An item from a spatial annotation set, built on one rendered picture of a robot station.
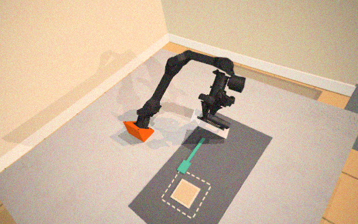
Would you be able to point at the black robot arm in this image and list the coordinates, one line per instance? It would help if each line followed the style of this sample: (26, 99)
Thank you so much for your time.
(172, 68)

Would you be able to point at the tan square tile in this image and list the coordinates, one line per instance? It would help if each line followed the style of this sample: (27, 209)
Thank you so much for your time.
(185, 193)

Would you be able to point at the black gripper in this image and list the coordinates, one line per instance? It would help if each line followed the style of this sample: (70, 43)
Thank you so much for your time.
(209, 102)

